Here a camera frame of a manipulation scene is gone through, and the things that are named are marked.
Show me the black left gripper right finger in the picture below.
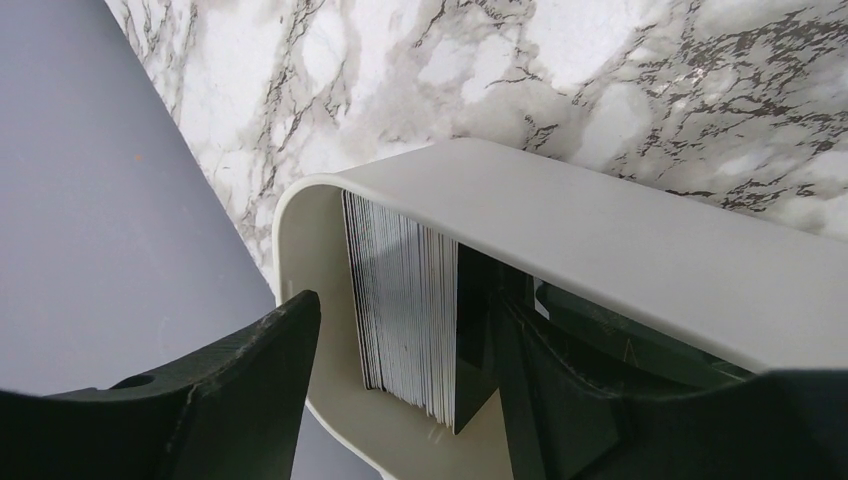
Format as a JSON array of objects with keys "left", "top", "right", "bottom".
[{"left": 493, "top": 294, "right": 847, "bottom": 479}]

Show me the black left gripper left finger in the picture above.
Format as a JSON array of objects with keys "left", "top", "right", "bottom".
[{"left": 1, "top": 290, "right": 321, "bottom": 479}]

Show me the white oblong plastic tray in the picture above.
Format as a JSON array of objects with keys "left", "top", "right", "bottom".
[{"left": 273, "top": 139, "right": 847, "bottom": 479}]

